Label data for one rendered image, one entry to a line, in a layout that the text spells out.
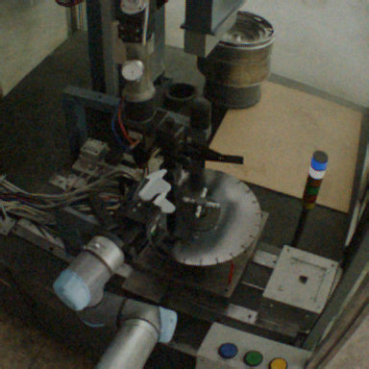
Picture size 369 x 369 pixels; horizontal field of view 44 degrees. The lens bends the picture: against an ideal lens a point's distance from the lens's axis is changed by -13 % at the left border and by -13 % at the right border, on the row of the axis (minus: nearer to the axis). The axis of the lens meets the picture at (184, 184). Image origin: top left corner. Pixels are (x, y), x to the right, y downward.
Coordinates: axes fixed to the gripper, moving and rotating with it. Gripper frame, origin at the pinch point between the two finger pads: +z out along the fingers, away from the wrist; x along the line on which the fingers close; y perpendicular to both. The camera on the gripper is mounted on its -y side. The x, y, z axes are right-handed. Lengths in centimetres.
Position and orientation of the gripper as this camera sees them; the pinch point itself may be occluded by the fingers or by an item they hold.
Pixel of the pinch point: (160, 181)
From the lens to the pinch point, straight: 109.3
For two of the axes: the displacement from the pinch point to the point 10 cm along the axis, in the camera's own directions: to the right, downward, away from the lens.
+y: 8.2, 3.1, -4.8
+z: 5.5, -6.2, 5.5
